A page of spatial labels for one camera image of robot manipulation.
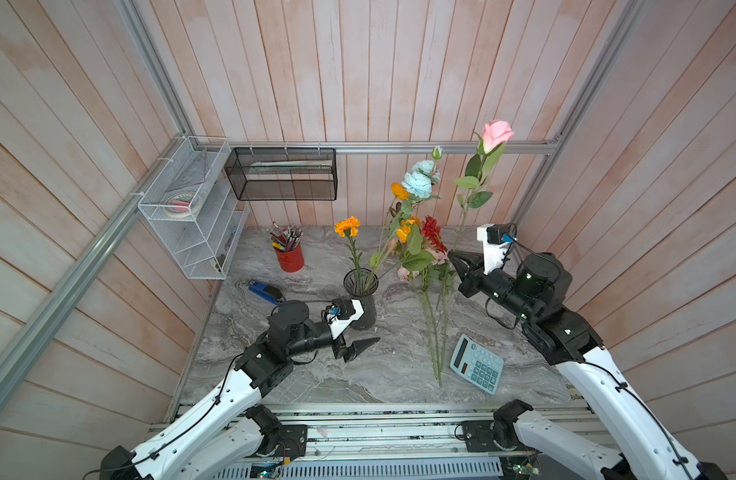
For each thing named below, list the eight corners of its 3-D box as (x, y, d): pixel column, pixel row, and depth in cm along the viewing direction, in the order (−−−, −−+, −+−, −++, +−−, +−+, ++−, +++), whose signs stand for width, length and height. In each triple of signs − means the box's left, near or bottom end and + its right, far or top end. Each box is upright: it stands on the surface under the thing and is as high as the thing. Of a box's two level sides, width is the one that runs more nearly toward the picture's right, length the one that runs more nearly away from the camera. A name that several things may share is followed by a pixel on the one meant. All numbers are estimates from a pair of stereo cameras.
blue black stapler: (248, 292, 104) (245, 285, 101) (255, 284, 106) (251, 277, 103) (280, 306, 101) (277, 299, 97) (286, 297, 103) (283, 291, 100)
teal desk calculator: (446, 370, 87) (449, 366, 84) (459, 339, 93) (462, 333, 90) (492, 394, 82) (496, 390, 80) (501, 359, 89) (506, 355, 86)
